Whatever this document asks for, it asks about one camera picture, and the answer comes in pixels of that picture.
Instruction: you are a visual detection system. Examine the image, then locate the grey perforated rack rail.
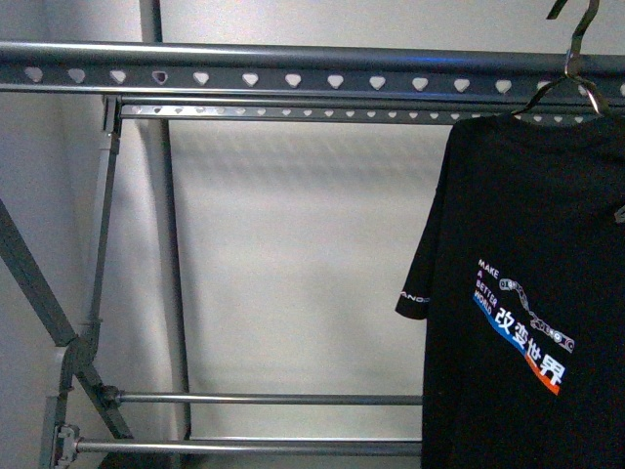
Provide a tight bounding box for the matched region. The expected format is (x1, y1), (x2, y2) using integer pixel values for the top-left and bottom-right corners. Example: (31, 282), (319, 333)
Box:
(119, 103), (600, 126)
(0, 40), (625, 105)

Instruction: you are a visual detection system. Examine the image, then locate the grey front perforated rack rail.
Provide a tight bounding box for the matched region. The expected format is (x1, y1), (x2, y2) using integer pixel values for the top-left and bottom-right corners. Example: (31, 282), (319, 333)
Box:
(0, 40), (625, 105)

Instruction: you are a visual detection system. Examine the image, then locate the grey vertical wall pipe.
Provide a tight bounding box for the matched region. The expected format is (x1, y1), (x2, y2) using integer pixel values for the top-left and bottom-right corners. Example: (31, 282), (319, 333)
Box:
(139, 1), (191, 440)

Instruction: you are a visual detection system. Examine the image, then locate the grey lower rack crossbar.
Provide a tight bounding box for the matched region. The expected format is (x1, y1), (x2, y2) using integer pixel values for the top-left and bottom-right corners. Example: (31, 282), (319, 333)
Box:
(107, 391), (423, 406)

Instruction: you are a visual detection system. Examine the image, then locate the grey crossed rack side frame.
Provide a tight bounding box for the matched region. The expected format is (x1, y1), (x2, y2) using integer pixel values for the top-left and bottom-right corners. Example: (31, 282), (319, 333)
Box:
(1, 96), (133, 468)

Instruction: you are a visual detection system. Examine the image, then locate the metal wire clothes hanger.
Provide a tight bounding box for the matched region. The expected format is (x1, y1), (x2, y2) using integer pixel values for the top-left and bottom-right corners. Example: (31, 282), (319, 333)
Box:
(512, 0), (610, 116)

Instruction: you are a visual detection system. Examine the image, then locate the black printed t-shirt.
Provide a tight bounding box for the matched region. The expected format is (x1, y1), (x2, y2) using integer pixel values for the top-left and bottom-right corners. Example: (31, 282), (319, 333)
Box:
(396, 115), (624, 468)

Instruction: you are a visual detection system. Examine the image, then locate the grey rear perforated rack rail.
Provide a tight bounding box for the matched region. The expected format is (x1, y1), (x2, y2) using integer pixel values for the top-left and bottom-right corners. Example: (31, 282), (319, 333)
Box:
(119, 103), (600, 126)

